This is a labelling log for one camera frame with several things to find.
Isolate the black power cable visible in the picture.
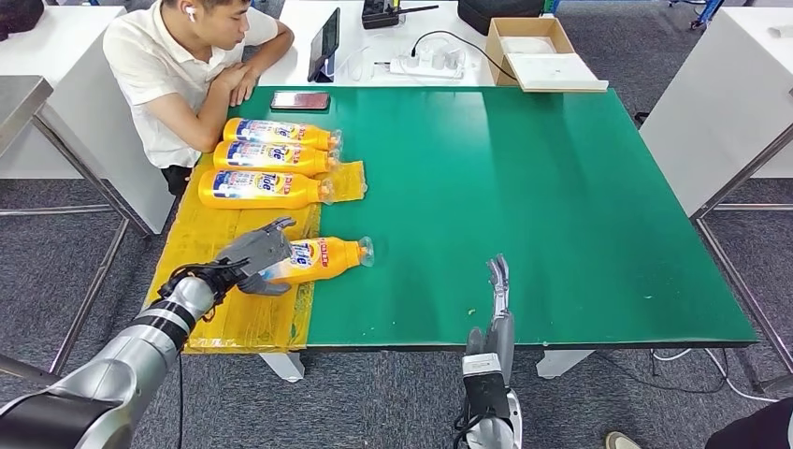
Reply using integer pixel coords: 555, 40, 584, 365
411, 30, 520, 83

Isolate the black bag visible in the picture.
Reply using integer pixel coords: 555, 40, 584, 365
0, 0, 46, 42
456, 0, 546, 36

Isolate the person's right hand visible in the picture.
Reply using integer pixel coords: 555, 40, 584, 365
210, 62, 251, 93

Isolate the white flat box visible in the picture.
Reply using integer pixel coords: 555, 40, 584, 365
505, 52, 611, 94

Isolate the steel table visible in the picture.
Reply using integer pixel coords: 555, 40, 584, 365
0, 75, 153, 385

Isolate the steel table frame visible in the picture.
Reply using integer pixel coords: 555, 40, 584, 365
689, 121, 793, 396

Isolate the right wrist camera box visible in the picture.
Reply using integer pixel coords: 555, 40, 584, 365
461, 353, 513, 424

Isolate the green table mat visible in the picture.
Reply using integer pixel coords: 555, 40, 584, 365
204, 85, 759, 352

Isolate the person's left hand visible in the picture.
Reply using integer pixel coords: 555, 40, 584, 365
226, 65, 262, 108

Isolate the yellow plastic sheet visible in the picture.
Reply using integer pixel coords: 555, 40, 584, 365
142, 152, 368, 355

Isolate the smartphone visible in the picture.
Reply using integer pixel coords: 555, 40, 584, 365
270, 91, 332, 112

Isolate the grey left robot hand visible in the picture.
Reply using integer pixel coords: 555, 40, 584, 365
215, 216, 298, 297

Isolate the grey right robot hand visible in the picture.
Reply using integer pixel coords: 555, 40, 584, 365
464, 253, 516, 386

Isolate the open cardboard box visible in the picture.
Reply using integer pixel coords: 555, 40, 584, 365
484, 17, 577, 88

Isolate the person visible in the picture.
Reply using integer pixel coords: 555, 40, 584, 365
102, 0, 296, 198
605, 396, 793, 449

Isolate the black radio with antenna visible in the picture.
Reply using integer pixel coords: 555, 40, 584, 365
361, 0, 440, 30

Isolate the white power strip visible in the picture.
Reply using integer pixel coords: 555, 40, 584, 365
388, 48, 467, 80

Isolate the white table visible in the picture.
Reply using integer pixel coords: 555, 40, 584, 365
258, 0, 555, 88

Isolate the white floor cable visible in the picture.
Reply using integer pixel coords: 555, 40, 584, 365
651, 348, 781, 404

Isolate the orange detergent bottle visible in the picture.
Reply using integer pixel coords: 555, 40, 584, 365
212, 139, 340, 178
197, 168, 337, 211
260, 236, 376, 287
222, 117, 343, 152

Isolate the white table foot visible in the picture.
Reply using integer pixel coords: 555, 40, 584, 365
258, 352, 307, 384
535, 350, 596, 381

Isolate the black tablet on stand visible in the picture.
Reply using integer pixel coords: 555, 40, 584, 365
307, 7, 341, 83

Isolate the white cabinet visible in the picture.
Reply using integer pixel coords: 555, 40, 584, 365
639, 7, 793, 218
0, 6, 177, 236

